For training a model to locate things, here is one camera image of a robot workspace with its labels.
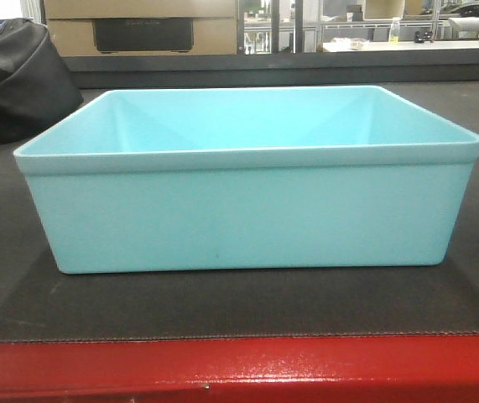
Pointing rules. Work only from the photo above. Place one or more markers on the yellow bottle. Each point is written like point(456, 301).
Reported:
point(394, 31)

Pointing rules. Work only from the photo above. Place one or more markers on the light blue plastic bin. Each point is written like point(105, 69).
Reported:
point(235, 178)

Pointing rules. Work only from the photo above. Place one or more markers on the black bag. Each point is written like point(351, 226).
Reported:
point(37, 89)

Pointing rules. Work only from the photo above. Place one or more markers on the cardboard box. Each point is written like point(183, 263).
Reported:
point(110, 28)

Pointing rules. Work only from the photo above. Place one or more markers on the red conveyor frame edge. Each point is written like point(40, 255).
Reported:
point(363, 369)

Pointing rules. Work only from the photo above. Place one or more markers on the white table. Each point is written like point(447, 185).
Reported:
point(350, 45)

